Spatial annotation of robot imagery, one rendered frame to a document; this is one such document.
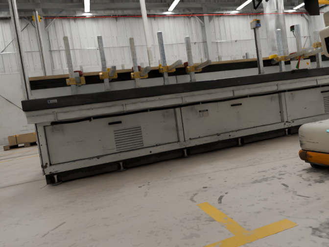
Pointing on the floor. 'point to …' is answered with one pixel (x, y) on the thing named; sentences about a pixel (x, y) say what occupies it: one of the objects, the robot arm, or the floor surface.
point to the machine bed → (170, 121)
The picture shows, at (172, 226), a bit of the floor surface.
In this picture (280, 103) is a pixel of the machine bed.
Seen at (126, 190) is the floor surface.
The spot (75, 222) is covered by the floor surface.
